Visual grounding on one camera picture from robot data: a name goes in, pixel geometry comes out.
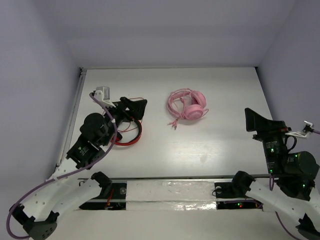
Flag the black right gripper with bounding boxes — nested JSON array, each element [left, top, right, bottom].
[[243, 106, 290, 174]]

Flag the pink headphone cable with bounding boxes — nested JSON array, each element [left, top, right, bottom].
[[166, 87, 210, 131]]

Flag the pink headphones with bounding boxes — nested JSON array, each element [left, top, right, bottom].
[[166, 88, 209, 121]]

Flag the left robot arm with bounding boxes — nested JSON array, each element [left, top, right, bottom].
[[6, 92, 148, 240]]

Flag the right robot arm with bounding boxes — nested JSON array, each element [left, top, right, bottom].
[[230, 107, 320, 240]]

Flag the red black headphones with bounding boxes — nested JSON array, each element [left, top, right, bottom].
[[111, 120, 143, 147]]

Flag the thin red headphone cable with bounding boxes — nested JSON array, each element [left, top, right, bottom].
[[114, 96, 143, 133]]

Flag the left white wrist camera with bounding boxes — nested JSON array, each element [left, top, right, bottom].
[[89, 86, 116, 108]]

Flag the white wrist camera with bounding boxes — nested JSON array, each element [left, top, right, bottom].
[[285, 121, 315, 138], [89, 86, 116, 108]]

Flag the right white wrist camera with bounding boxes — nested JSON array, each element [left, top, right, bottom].
[[285, 121, 315, 138]]

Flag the left aluminium side rail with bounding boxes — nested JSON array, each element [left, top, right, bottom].
[[55, 67, 87, 168]]

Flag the aluminium rail with foil tape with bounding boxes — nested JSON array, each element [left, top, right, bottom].
[[79, 177, 263, 211]]

